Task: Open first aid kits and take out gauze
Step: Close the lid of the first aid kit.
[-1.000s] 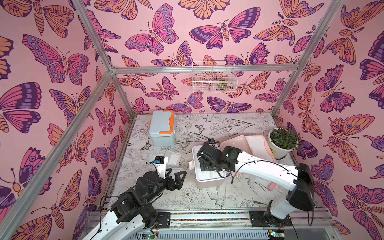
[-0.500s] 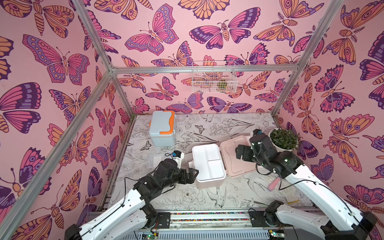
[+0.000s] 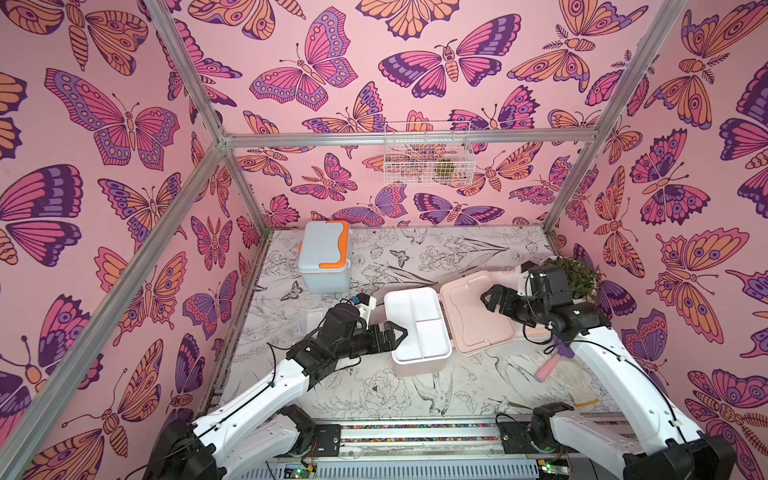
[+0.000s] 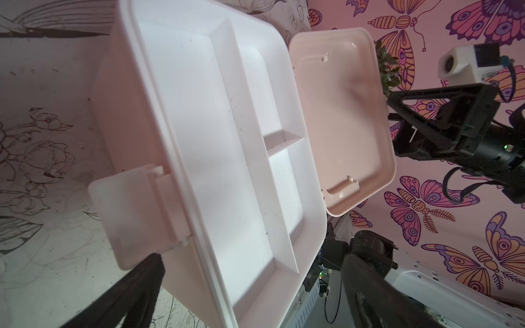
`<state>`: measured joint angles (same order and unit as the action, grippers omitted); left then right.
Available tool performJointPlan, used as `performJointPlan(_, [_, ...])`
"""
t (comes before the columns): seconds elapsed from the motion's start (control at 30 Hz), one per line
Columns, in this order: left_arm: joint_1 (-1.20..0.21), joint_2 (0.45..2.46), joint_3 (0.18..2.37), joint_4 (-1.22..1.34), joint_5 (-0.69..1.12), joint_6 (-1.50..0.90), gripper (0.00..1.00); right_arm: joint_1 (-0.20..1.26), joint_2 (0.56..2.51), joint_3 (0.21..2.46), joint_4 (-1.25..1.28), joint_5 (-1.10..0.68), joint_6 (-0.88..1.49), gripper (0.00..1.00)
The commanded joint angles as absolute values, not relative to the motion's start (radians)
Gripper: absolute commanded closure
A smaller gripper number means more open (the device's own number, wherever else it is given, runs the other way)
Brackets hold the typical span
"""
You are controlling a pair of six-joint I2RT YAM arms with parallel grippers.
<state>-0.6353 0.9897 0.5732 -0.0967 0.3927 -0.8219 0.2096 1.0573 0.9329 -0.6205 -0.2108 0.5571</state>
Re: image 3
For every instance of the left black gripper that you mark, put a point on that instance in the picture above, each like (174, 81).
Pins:
(387, 344)

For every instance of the green toy in basket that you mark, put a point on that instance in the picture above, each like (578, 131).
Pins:
(443, 172)

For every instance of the white wire wall basket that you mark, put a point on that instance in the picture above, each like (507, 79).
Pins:
(409, 156)

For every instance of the potted green plant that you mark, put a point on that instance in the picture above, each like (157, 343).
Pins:
(582, 279)

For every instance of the blue orange first aid box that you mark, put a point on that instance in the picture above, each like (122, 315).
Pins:
(324, 257)

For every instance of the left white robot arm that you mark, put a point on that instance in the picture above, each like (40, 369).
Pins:
(264, 421)

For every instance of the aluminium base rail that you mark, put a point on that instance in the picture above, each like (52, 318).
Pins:
(490, 447)

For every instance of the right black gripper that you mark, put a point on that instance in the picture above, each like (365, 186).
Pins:
(511, 302)

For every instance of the white pink medicine chest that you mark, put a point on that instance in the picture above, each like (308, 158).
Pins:
(519, 303)

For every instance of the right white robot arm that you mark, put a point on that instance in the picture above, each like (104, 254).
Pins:
(667, 443)

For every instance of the beige pink first aid box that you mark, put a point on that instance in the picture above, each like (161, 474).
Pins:
(452, 319)

